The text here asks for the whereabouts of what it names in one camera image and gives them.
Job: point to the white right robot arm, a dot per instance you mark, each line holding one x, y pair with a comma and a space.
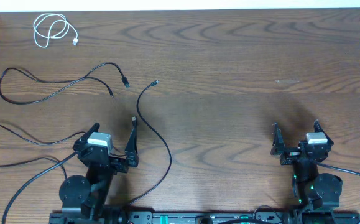
318, 193

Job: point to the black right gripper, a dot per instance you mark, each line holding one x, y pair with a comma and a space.
291, 155

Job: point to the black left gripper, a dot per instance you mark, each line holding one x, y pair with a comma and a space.
123, 165

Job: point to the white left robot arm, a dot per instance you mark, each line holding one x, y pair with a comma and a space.
83, 197

